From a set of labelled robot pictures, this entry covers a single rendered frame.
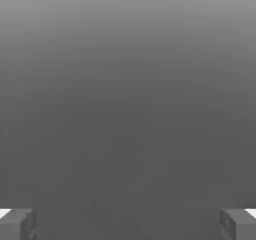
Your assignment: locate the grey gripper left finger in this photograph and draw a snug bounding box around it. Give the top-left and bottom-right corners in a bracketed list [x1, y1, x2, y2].
[0, 208, 38, 240]

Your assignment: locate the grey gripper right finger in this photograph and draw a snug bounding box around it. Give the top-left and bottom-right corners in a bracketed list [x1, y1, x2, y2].
[218, 208, 256, 240]

